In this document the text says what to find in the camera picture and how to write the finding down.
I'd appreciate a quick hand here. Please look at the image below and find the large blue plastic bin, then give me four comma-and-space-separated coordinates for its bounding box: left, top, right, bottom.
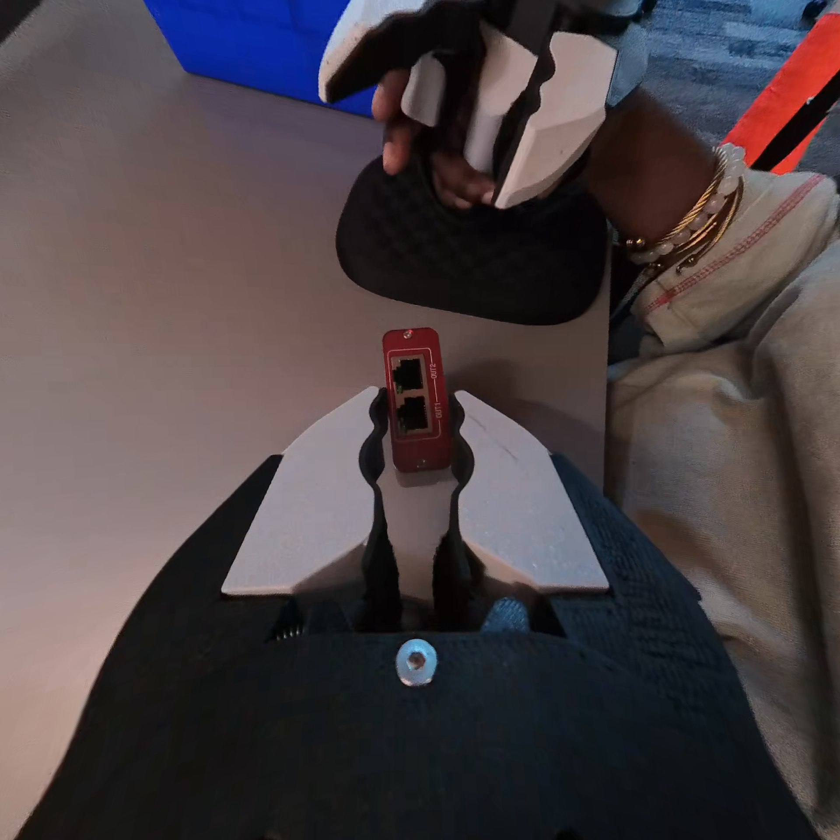
141, 0, 380, 119

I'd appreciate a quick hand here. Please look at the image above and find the person's right hand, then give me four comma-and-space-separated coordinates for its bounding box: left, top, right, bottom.
371, 67, 723, 247

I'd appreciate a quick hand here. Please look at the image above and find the gold bangle bracelet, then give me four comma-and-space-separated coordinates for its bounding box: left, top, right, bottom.
617, 174, 746, 273

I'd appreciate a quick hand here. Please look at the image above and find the pearl bead bracelet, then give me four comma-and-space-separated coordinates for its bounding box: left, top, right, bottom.
623, 141, 749, 266

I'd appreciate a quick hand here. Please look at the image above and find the orange object with black strap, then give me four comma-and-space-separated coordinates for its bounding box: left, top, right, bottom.
721, 12, 840, 177

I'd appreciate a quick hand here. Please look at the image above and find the person's grey sweatshirt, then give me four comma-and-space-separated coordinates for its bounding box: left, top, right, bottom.
604, 328, 840, 840

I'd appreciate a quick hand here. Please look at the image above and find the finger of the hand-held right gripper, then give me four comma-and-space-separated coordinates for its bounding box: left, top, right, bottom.
399, 18, 529, 177
492, 31, 619, 211

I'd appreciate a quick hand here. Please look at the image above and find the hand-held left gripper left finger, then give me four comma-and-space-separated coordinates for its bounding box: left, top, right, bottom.
220, 386, 389, 598

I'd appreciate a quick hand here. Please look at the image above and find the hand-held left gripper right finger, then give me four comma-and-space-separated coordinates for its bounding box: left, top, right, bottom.
451, 390, 613, 597

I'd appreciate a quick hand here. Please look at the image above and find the red ethernet splitter box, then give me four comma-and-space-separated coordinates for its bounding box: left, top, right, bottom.
382, 326, 455, 475

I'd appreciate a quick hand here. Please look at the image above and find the black oval pad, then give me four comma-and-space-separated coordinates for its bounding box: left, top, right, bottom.
335, 153, 609, 327

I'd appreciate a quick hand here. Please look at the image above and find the person's right forearm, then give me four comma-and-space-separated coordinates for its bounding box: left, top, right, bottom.
630, 169, 840, 368

